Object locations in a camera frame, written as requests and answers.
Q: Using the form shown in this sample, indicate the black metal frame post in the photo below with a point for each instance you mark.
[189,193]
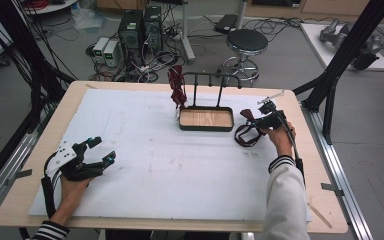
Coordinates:
[353,46]

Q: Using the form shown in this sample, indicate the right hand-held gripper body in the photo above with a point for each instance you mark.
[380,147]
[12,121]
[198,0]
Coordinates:
[275,121]

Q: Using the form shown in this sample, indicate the large black computer tower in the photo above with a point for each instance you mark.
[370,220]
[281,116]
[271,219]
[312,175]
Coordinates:
[130,33]

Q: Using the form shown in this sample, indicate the grey metal bracket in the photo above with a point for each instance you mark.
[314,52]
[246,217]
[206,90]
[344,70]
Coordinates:
[18,176]
[332,188]

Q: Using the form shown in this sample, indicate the black rack with wooden tray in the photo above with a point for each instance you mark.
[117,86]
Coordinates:
[206,118]

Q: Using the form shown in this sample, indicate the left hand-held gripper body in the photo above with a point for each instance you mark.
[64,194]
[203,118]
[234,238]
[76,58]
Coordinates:
[61,156]

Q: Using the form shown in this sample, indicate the white table leg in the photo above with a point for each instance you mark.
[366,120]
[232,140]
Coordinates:
[241,13]
[187,40]

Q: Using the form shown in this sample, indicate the clear plastic bag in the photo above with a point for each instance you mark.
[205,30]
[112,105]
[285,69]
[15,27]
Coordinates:
[86,18]

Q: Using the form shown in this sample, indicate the dark red striped bow tie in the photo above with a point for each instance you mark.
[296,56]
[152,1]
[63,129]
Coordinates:
[176,83]

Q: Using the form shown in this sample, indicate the flat black box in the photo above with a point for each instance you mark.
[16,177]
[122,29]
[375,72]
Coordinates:
[226,23]

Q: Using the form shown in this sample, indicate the aluminium rail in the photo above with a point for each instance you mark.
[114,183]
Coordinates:
[10,160]
[343,186]

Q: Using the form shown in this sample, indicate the white foam mat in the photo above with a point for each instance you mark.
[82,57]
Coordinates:
[153,173]

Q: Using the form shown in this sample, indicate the person's right hand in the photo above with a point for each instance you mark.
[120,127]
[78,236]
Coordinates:
[281,138]

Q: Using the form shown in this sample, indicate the round white table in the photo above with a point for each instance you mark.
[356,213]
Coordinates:
[51,6]

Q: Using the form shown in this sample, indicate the black round stool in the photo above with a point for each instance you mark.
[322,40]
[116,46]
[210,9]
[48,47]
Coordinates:
[246,40]

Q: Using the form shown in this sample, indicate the white power supply unit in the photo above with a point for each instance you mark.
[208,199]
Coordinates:
[111,53]
[100,48]

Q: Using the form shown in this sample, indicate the white floor platform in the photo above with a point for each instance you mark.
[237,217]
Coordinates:
[316,43]

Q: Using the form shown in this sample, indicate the slim black computer tower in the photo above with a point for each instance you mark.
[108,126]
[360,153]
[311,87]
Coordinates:
[153,28]

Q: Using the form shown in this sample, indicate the person's left hand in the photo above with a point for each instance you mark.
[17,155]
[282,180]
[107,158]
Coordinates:
[71,196]

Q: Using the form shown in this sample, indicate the thin wooden strip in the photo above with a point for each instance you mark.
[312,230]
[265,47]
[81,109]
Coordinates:
[320,216]

